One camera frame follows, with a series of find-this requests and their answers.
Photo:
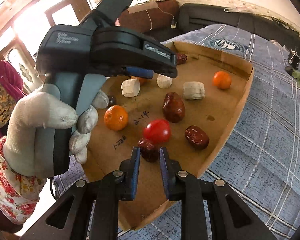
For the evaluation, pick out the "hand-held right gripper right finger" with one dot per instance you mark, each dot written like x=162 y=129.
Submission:
x=165 y=172

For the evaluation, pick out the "round white yam chunk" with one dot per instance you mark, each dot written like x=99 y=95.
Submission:
x=193 y=90

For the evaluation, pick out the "dark round chestnut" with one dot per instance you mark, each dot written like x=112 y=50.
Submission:
x=111 y=101

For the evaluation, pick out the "small orange tangerine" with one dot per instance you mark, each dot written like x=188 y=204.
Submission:
x=143 y=80
x=222 y=80

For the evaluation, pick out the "person's left hand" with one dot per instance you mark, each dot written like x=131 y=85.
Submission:
x=40 y=110

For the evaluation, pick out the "wooden glazed door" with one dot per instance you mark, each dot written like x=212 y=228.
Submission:
x=62 y=15

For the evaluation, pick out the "large red date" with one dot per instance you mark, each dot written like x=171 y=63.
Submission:
x=173 y=107

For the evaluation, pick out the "black sofa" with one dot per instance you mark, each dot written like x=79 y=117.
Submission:
x=215 y=17

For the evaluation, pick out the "clear plastic bag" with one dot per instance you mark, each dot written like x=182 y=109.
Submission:
x=233 y=9

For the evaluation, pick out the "black device box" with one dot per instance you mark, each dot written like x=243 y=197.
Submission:
x=295 y=59

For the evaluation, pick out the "large orange tangerine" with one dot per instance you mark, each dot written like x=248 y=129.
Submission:
x=116 y=117

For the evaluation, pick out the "brown sofa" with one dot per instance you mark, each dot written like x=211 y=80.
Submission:
x=160 y=12

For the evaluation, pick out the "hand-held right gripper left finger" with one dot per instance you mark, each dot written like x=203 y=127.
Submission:
x=135 y=170

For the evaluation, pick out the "small red date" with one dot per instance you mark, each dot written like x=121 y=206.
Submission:
x=150 y=152

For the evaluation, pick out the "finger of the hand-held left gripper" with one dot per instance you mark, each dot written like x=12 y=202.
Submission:
x=137 y=72

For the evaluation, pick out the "person's left forearm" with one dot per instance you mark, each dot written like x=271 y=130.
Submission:
x=10 y=195

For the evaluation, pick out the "cardboard tray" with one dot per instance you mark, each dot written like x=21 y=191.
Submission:
x=215 y=110

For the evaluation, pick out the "red tomato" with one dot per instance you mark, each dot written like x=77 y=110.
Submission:
x=157 y=131

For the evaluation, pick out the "small black adapter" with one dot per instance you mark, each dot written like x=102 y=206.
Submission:
x=288 y=68

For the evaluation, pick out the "patterned garment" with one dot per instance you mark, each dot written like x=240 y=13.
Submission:
x=2 y=85

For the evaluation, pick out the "elongated red date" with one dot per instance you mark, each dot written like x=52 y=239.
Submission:
x=197 y=137

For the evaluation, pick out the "irregular white yam chunk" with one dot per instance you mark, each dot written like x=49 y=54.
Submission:
x=130 y=87

